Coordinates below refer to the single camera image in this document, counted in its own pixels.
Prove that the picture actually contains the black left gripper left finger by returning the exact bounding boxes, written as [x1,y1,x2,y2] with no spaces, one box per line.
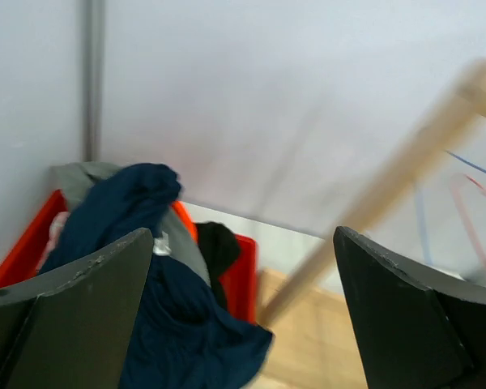
[0,229,153,388]

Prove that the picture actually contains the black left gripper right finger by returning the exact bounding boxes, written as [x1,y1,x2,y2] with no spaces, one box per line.
[333,227,486,388]

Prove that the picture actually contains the navy blue shorts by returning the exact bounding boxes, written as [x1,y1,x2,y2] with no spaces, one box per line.
[41,163,273,388]

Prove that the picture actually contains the pink patterned shorts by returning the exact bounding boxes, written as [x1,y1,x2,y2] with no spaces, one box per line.
[45,212,70,259]

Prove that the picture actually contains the blue wire hanger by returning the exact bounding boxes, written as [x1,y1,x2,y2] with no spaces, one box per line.
[413,151,486,267]

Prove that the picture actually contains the grey shorts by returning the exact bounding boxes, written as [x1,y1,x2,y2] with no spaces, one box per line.
[53,162,211,284]

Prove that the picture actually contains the pink wire hanger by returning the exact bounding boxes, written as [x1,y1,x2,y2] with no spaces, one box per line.
[449,173,486,276]

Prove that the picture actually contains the black shorts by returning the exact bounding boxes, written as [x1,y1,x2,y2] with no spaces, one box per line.
[195,221,241,310]

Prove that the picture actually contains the red plastic bin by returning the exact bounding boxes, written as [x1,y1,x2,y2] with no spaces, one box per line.
[0,190,258,323]

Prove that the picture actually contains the wooden clothes rack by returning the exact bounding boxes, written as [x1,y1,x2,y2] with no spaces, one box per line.
[254,58,486,389]

